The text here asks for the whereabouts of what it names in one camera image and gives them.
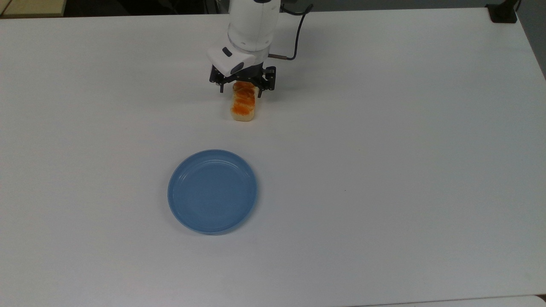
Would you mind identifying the beige board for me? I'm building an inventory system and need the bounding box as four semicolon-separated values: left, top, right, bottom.
0;0;67;18

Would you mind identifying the blue round plate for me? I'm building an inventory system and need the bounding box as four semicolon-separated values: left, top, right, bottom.
167;149;258;235

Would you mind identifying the black table clamp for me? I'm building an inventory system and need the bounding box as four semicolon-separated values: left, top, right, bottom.
488;0;519;24

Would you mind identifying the white side table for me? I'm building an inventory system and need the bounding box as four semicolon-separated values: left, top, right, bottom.
348;293;546;307

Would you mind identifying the orange glazed bread roll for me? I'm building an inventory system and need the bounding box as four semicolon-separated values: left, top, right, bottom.
230;81;257;122

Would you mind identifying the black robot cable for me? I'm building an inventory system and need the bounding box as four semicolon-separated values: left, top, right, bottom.
268;4;314;61

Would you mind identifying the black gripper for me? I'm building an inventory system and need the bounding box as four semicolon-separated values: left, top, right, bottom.
209;63;277;98

